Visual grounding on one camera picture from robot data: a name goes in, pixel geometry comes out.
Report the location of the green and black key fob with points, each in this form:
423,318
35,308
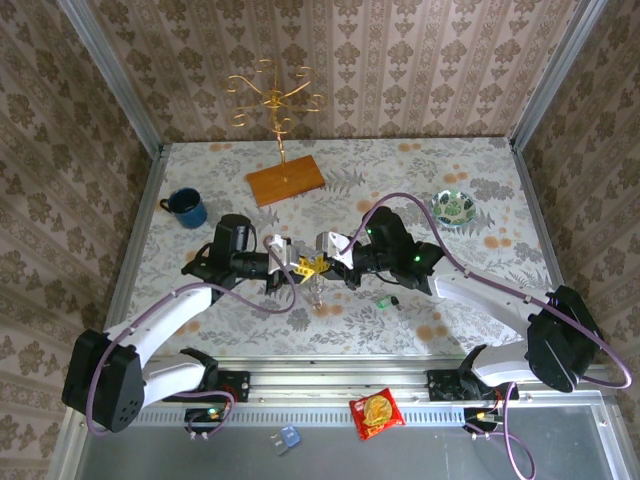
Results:
394,301

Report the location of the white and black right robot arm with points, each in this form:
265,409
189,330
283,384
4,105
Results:
480,295

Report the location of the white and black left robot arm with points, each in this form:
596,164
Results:
167,322

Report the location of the dark blue enamel mug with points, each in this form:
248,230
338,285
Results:
190,212

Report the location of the green leaf pattern bowl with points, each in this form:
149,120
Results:
452,209

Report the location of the gold jewelry stand wooden base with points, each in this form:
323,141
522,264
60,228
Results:
285,182

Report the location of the aluminium table edge bar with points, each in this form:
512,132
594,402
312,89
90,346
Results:
325,361

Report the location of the red snack packet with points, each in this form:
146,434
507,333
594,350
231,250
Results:
375,412

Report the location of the small blue card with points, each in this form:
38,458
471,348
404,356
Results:
290,435

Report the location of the black controller board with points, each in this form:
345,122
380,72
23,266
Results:
200,415
472,416

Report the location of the small grey card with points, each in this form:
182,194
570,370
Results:
277,446

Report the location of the aluminium table side rail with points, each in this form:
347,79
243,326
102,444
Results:
550,250
131,260

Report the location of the aluminium mounting rail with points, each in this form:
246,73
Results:
340,387

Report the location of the aluminium frame post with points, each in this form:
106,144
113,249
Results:
555,75
112,75

